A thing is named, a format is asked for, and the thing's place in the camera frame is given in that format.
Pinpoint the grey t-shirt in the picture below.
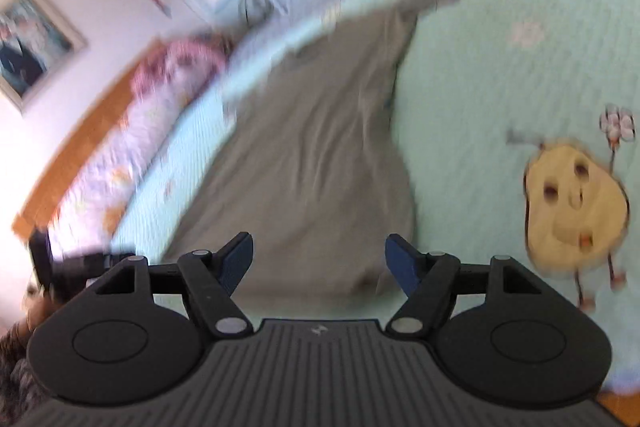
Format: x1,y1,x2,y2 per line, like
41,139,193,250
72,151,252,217
164,0,458,300

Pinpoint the person's left hand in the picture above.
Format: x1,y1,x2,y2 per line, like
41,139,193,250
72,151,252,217
23,284,64,333

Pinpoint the wooden headboard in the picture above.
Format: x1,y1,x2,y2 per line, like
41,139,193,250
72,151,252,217
12,38,164,244

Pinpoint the mint quilted bee bedspread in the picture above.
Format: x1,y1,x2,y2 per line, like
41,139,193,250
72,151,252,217
113,0,639,393

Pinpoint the pink fuzzy blanket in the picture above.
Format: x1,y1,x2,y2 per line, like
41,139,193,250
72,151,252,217
130,34,234,102

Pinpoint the framed wedding photo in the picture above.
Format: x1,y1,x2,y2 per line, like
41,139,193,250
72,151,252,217
1,0,88,113

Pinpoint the white standing fan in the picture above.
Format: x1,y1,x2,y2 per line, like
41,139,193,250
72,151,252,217
240,0,274,28

